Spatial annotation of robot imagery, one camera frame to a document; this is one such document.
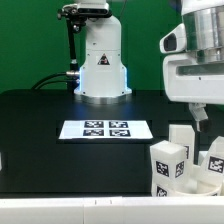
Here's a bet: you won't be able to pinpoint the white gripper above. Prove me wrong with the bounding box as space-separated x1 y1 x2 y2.
163 53 224 132

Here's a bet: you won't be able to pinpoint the white marker sheet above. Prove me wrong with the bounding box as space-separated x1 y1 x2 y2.
59 120 153 140

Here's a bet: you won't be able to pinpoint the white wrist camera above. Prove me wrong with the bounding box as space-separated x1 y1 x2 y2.
159 23 187 54

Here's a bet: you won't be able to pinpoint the white front wall rail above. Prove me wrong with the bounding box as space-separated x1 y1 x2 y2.
0 197 224 224

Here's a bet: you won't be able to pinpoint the white round stool seat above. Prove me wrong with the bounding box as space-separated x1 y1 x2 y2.
151 181 222 197

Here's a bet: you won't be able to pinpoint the black cables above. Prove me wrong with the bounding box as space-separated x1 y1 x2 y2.
31 71 81 90

